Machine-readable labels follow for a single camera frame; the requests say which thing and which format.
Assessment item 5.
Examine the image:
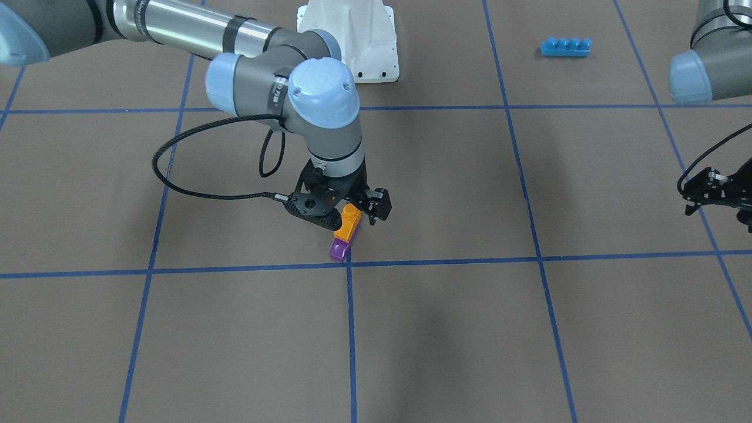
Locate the purple trapezoid block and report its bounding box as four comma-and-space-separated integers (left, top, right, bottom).
328, 226, 360, 263

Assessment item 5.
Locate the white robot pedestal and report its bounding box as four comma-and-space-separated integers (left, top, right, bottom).
296, 1, 400, 83

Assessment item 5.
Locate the brown paper table cover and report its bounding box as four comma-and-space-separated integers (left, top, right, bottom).
1, 1, 751, 422

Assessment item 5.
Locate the black camera mount bracket near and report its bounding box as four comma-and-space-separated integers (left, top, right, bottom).
284, 170, 327, 227

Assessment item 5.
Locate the long blue block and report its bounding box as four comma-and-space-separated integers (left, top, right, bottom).
540, 37, 593, 57

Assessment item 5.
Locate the orange trapezoid block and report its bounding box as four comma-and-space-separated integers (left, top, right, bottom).
333, 203, 362, 243

